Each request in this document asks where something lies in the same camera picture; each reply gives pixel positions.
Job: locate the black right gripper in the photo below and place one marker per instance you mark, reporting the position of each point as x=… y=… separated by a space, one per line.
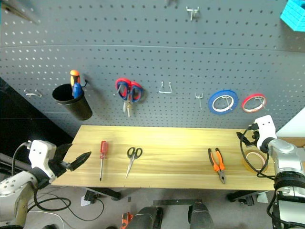
x=255 y=137

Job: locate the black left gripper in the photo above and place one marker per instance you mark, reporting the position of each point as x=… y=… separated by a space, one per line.
x=58 y=167

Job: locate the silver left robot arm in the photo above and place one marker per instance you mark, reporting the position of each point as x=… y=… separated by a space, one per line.
x=14 y=190

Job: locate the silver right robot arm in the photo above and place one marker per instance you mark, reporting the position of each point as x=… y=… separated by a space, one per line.
x=284 y=152

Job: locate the grey perforated pegboard wall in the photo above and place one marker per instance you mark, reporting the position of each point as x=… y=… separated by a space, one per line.
x=152 y=47

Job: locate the clear tape roll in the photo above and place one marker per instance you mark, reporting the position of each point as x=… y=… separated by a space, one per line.
x=246 y=163

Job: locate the red tape roll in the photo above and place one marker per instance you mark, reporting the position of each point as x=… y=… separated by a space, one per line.
x=245 y=106

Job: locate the blue tape roll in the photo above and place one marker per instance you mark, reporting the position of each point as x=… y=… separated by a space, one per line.
x=212 y=105

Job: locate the black cup holder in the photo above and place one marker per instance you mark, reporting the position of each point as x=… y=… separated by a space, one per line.
x=78 y=108

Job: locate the white paper scrap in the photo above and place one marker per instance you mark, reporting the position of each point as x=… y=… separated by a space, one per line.
x=84 y=202

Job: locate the white box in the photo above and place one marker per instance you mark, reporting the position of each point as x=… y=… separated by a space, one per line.
x=291 y=128

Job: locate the black table foot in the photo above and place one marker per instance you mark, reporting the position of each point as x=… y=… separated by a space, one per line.
x=240 y=196
x=107 y=192

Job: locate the black side panel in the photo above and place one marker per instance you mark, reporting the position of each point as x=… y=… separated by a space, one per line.
x=23 y=124

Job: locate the metal pegboard hook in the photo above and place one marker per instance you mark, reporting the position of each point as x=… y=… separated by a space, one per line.
x=192 y=12
x=32 y=95
x=199 y=97

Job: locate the orange and blue screwdriver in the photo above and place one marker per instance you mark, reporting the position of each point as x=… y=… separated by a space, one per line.
x=76 y=88

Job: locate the black cup holder hook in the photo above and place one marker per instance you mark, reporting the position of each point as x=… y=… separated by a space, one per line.
x=84 y=84

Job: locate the orange and black object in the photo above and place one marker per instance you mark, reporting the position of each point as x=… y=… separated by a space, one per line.
x=126 y=219

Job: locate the dark rounded shape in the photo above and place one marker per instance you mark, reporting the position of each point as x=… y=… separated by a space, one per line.
x=145 y=218
x=200 y=215

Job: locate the red and blue scissors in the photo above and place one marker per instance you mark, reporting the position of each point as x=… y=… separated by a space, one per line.
x=129 y=89

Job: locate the black flat floor bar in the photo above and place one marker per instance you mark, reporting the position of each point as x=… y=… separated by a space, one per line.
x=176 y=202

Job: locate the cyan plastic bin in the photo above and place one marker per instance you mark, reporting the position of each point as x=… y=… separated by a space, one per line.
x=294 y=14

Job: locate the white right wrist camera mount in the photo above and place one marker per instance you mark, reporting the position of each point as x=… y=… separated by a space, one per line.
x=265 y=130

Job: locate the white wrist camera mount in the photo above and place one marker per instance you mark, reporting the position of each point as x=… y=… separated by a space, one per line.
x=265 y=130
x=39 y=152

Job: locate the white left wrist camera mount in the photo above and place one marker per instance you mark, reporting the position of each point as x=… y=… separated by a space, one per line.
x=39 y=152

